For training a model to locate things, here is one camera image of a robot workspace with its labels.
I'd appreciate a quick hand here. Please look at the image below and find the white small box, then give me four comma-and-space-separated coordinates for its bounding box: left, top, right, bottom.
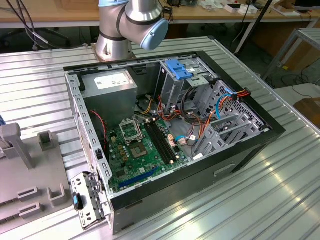
224, 2, 241, 13
238, 6, 258, 15

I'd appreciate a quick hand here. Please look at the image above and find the black blue latch clip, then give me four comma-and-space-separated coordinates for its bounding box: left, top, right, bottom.
71, 191, 85, 211

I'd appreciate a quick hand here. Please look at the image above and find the blue expansion slot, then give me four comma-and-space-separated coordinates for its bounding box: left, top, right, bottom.
118, 166, 159, 189

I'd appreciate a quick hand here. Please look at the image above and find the metal drive cage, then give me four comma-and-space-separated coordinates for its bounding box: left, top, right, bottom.
154, 56, 218, 111

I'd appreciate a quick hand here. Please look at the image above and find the black tripod leg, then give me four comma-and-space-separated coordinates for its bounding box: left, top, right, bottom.
253, 0, 274, 25

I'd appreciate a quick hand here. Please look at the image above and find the long wooden desk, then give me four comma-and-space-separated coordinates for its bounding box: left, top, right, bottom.
0, 0, 320, 30

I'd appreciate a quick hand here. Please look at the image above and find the black open PC case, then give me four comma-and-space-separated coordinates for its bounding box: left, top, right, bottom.
62, 50, 287, 236

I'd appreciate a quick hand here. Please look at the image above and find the robot cable bundle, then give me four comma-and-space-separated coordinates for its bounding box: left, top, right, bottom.
7, 0, 50, 51

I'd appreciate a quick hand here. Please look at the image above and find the orange black wire bundle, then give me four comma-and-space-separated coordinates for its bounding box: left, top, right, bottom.
156, 93, 202, 127

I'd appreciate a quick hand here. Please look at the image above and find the yellow wire bundle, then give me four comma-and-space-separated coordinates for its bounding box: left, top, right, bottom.
138, 94, 157, 115

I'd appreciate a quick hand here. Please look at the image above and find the small cardboard box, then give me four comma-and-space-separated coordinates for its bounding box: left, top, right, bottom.
292, 97, 320, 126

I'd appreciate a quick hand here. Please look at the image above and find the green motherboard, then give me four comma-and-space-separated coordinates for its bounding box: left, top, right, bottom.
107, 117, 191, 193

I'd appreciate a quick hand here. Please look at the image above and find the grey parts rack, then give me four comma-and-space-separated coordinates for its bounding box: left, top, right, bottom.
0, 122, 73, 225

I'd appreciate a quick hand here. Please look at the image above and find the metal socket cover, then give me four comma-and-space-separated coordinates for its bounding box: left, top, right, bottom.
119, 118, 144, 145

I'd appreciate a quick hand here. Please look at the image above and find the blue empty disk carrier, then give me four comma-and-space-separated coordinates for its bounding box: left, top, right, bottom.
165, 59, 195, 81

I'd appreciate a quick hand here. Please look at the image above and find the metal disk bay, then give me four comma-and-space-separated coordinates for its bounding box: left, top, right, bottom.
191, 81, 272, 161

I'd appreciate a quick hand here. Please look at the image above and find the grey power supply unit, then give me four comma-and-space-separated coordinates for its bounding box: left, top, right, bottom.
80, 69, 139, 131

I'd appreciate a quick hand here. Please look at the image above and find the black cable loop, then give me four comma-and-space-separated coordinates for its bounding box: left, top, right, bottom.
180, 87, 201, 118

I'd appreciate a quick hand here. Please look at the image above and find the large cardboard box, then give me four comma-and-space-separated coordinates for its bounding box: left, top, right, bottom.
252, 23, 320, 72

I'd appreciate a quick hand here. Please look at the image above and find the metal card retainer bracket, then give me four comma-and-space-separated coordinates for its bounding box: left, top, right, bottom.
70, 171, 112, 231

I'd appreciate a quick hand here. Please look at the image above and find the thin blue wire white plug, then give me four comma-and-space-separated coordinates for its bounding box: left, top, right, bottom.
173, 134, 200, 146

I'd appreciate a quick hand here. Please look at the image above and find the black RAM slot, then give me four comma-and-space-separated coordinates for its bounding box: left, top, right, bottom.
147, 122, 171, 164
150, 122, 174, 163
144, 123, 168, 165
153, 121, 176, 162

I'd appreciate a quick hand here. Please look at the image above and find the red black twisted wire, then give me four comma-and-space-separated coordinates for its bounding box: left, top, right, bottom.
89, 109, 109, 151

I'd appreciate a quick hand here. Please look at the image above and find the blue data wire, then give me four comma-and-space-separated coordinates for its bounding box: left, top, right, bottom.
215, 87, 237, 120

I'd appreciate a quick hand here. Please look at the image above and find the orange power wire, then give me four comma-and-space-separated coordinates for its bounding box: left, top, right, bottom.
197, 87, 250, 141

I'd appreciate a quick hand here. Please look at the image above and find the flat cardboard package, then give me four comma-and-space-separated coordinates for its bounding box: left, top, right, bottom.
272, 4, 301, 17

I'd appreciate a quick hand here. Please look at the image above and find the aluminium frame table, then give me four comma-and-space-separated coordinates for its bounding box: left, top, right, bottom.
262, 27, 320, 83

